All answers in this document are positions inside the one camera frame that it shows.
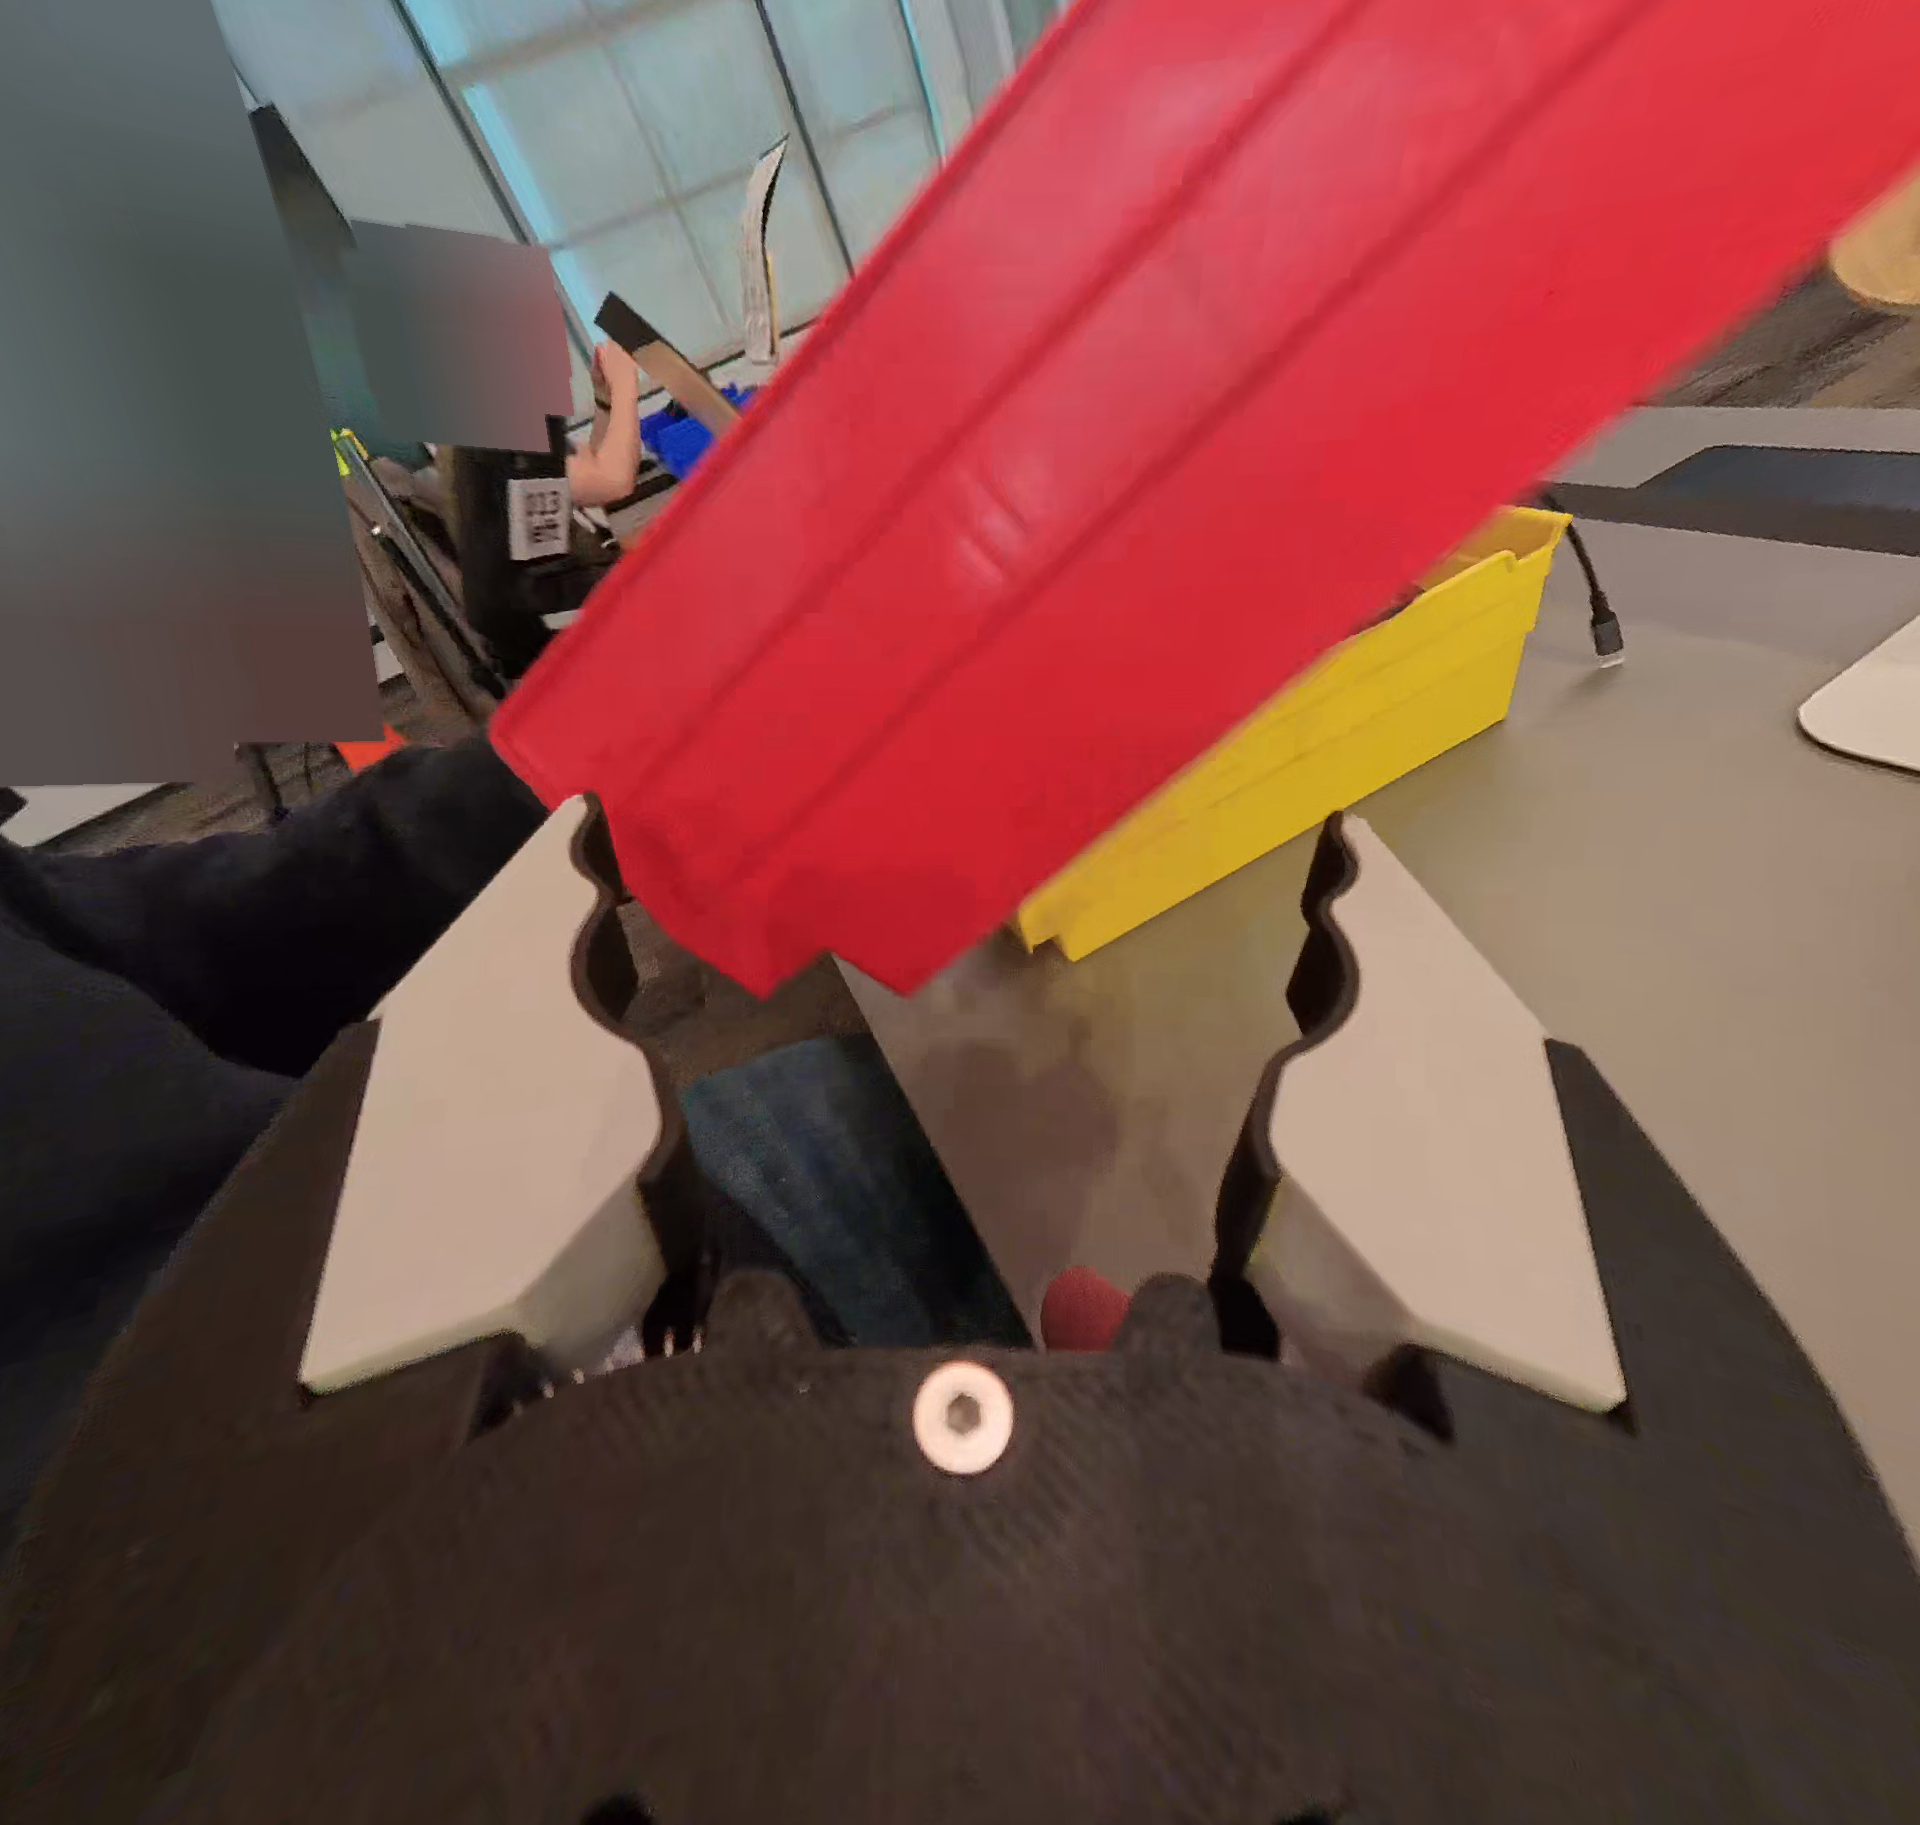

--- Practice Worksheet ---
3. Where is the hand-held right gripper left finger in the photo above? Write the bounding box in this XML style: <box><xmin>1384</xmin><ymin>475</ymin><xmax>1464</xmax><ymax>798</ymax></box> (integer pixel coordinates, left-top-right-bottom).
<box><xmin>300</xmin><ymin>797</ymin><xmax>679</xmax><ymax>1399</ymax></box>

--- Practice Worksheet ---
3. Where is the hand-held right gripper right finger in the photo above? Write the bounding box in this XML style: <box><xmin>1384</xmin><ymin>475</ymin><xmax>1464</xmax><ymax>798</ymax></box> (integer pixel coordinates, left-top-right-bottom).
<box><xmin>1215</xmin><ymin>814</ymin><xmax>1628</xmax><ymax>1415</ymax></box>

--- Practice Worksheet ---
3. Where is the yellow plastic bin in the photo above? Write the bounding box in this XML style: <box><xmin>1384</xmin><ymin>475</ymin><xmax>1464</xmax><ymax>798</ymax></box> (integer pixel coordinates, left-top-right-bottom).
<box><xmin>1017</xmin><ymin>506</ymin><xmax>1577</xmax><ymax>967</ymax></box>

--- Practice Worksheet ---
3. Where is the black usb-c cable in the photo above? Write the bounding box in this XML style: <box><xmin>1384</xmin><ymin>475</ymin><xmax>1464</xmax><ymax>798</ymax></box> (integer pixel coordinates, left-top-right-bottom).
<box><xmin>1543</xmin><ymin>489</ymin><xmax>1632</xmax><ymax>666</ymax></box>

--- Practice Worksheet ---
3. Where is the red plastic bin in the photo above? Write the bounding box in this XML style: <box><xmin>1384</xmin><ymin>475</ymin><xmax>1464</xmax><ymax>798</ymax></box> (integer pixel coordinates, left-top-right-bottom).
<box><xmin>492</xmin><ymin>0</ymin><xmax>1920</xmax><ymax>1004</ymax></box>

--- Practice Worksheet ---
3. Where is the person's left forearm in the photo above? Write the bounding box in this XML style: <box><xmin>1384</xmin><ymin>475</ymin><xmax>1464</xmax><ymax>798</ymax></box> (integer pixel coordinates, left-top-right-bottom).
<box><xmin>0</xmin><ymin>730</ymin><xmax>560</xmax><ymax>1084</ymax></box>

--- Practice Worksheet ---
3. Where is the person's right hand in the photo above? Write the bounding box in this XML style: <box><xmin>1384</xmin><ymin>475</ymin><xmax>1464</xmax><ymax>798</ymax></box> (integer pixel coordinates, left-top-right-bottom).
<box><xmin>1042</xmin><ymin>1271</ymin><xmax>1141</xmax><ymax>1355</ymax></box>

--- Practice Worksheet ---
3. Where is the blue box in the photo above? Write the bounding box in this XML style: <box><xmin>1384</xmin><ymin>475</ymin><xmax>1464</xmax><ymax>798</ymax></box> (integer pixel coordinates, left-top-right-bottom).
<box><xmin>643</xmin><ymin>385</ymin><xmax>754</xmax><ymax>480</ymax></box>

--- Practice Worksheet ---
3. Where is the person's blue jeans leg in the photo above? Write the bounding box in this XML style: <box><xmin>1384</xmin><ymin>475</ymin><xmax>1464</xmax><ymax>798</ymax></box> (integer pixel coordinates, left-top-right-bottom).
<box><xmin>676</xmin><ymin>1030</ymin><xmax>1040</xmax><ymax>1355</ymax></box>

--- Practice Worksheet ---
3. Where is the white stand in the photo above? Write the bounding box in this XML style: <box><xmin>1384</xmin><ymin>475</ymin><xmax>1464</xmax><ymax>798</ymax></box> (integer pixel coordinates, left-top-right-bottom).
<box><xmin>1799</xmin><ymin>614</ymin><xmax>1920</xmax><ymax>780</ymax></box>

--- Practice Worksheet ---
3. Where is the dark board with wooden rim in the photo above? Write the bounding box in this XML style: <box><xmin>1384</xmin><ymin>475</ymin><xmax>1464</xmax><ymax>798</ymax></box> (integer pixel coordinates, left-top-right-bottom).
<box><xmin>1828</xmin><ymin>170</ymin><xmax>1920</xmax><ymax>314</ymax></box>

